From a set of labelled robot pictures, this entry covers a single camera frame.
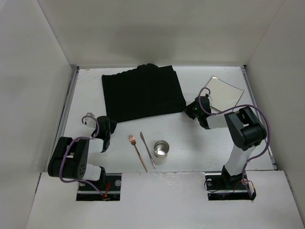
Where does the copper fork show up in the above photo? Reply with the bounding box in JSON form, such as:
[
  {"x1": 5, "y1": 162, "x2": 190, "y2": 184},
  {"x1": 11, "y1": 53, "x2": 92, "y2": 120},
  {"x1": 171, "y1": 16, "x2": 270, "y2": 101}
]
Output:
[{"x1": 129, "y1": 135, "x2": 148, "y2": 172}]

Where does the square white plate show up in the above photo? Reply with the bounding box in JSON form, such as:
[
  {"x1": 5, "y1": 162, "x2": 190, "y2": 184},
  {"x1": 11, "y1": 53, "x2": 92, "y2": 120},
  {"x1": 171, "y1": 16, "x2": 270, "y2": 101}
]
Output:
[{"x1": 205, "y1": 76, "x2": 244, "y2": 112}]

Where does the silver table knife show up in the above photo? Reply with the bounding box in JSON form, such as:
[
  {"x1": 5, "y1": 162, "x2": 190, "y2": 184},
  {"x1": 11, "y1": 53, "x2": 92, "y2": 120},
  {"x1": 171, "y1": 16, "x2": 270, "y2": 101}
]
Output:
[{"x1": 140, "y1": 132, "x2": 156, "y2": 169}]

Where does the black cloth placemat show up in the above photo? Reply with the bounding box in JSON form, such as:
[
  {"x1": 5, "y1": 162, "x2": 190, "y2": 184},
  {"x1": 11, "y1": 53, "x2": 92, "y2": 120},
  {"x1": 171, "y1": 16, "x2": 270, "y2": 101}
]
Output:
[{"x1": 102, "y1": 63, "x2": 186, "y2": 123}]

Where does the silver metal cup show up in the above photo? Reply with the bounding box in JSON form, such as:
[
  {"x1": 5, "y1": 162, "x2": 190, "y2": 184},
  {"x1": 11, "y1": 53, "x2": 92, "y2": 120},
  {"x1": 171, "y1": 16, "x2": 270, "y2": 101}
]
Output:
[{"x1": 154, "y1": 140, "x2": 170, "y2": 159}]

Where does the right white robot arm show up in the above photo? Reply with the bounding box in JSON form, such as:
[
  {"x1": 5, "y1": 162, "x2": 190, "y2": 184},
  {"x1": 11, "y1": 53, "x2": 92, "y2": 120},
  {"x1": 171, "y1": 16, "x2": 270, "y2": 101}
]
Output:
[{"x1": 184, "y1": 96, "x2": 267, "y2": 189}]

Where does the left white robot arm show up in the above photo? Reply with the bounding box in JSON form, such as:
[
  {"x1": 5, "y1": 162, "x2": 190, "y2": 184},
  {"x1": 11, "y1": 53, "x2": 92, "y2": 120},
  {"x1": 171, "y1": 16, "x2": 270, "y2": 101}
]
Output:
[{"x1": 47, "y1": 114, "x2": 117, "y2": 183}]

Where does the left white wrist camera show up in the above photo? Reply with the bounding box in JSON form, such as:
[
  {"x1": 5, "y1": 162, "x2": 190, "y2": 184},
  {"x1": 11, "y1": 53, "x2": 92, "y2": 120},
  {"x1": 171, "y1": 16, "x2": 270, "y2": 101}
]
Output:
[{"x1": 81, "y1": 112, "x2": 96, "y2": 128}]

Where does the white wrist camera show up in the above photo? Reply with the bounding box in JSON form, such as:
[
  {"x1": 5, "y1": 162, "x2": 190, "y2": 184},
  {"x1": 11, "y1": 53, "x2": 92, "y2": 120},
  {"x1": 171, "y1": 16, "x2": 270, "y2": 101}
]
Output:
[
  {"x1": 81, "y1": 112, "x2": 96, "y2": 128},
  {"x1": 205, "y1": 94, "x2": 213, "y2": 103}
]

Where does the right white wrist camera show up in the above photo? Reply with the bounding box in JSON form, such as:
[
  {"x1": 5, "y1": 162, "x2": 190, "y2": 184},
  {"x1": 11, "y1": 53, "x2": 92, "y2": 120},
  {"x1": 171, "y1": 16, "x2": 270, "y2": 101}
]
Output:
[{"x1": 205, "y1": 94, "x2": 213, "y2": 103}]

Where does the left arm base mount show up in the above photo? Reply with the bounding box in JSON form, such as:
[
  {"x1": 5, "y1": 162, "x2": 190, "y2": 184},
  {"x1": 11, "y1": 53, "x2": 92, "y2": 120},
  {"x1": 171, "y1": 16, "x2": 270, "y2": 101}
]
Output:
[{"x1": 76, "y1": 173, "x2": 122, "y2": 201}]

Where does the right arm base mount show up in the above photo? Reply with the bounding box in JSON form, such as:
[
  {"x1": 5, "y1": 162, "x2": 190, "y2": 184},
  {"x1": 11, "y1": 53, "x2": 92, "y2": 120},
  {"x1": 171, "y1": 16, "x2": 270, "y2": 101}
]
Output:
[{"x1": 204, "y1": 173, "x2": 256, "y2": 201}]

